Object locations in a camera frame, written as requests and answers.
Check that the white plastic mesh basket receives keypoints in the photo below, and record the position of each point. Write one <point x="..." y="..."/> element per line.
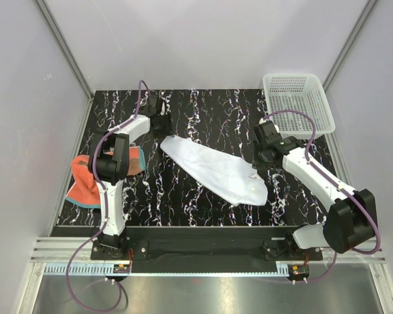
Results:
<point x="298" y="92"/>

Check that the orange patterned towel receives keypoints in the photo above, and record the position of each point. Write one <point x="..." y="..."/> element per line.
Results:
<point x="84" y="191"/>

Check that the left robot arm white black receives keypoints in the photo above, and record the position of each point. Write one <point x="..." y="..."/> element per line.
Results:
<point x="110" y="161"/>

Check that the aluminium frame rail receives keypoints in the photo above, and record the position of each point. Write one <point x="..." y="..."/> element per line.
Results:
<point x="78" y="256"/>

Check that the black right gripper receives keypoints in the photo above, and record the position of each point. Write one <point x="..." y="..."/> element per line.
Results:
<point x="257" y="163"/>

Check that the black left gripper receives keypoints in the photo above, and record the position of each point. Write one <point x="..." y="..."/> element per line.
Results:
<point x="168" y="129"/>

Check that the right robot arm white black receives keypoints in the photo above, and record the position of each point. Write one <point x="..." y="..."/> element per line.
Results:
<point x="351" y="214"/>

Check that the white terry towel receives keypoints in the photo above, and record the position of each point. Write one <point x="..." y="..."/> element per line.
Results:
<point x="227" y="176"/>

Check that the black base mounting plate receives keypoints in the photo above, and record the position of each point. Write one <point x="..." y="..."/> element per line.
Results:
<point x="270" y="243"/>

